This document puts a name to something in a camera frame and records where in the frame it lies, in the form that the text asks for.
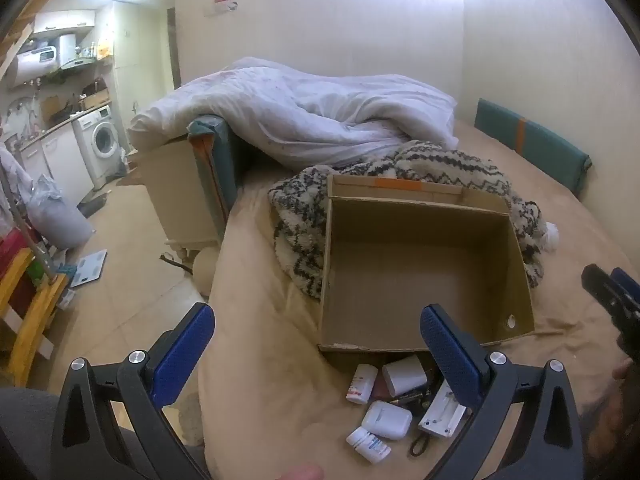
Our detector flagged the red bag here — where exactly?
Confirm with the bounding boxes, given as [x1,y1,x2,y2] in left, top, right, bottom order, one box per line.
[0,232,36,282]

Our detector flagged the white pill bottle red label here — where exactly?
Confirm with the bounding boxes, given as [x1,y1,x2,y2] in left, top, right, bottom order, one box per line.
[346,364,379,405]

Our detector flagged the white remote control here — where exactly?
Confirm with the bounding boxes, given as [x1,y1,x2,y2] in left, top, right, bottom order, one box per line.
[419,380,472,439]

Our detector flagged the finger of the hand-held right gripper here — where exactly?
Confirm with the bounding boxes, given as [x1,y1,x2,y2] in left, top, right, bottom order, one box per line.
[581,264,640,361]
[610,267,640,307]

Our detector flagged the white kitchen base cabinet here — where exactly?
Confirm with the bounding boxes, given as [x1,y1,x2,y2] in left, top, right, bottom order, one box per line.
[20,125,96,207]

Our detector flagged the dark object on floor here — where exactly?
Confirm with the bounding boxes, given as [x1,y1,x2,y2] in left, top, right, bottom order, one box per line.
[159,253,194,276]

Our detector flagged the grey rubbish bag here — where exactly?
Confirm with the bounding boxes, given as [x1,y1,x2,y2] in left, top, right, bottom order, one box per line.
[26,175,96,252]

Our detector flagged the white washing machine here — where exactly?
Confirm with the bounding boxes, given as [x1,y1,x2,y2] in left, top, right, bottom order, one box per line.
[72,106,124,187]

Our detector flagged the cream wooden bed frame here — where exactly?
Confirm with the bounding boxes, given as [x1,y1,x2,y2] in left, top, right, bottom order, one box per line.
[131,140,224,267]

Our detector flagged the black floor mat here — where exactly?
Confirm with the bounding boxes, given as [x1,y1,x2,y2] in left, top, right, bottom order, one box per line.
[77,197,109,219]

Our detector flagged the white earbuds case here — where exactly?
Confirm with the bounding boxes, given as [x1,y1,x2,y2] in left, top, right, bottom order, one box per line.
[361,401,412,441]

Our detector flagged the person's left hand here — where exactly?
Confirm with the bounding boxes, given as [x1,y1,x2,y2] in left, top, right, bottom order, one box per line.
[272,464,327,480]

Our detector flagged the small white bottle blue label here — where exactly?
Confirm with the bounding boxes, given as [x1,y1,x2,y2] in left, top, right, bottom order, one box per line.
[346,427,391,463]

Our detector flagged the white bathroom scale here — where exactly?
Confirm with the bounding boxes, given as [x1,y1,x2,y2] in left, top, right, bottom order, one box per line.
[70,249,109,289]

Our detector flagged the black flashlight with strap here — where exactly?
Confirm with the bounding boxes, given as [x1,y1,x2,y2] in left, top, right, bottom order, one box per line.
[387,380,444,457]

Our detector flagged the black and cream patterned blanket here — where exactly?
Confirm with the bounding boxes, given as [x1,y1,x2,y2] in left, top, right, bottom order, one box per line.
[268,140,560,302]

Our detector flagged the tall white cupboard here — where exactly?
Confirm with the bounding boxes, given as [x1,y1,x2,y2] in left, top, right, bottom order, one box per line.
[106,2,176,112]

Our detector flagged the green cushion with orange stripe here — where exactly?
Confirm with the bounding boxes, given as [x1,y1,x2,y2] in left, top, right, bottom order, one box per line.
[187,115,252,229]
[474,98,593,199]

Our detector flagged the white duvet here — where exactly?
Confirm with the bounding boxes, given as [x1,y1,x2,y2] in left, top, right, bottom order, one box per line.
[127,57,458,171]

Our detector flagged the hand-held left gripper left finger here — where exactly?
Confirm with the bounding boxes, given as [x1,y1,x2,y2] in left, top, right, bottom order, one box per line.
[49,302,217,480]

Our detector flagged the brown cardboard box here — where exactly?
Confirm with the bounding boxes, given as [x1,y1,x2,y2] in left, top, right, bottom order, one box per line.
[316,174,537,367]

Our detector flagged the person's right hand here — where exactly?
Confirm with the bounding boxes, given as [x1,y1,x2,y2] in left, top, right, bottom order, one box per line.
[611,357,640,411]

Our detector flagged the white wall cabinet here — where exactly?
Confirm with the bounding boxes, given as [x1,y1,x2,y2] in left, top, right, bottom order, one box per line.
[31,10,96,37]

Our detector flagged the white water heater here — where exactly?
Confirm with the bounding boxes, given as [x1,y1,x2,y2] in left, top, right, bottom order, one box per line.
[10,45,57,87]

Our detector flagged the white charger plug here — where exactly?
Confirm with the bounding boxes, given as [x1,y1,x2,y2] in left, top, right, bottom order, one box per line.
[382,355,427,396]

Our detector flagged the yellow wooden chair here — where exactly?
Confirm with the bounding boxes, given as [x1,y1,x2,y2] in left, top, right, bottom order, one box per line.
[0,247,69,387]

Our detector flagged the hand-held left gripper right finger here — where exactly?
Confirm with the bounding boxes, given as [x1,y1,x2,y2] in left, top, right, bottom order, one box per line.
[420,304,586,480]

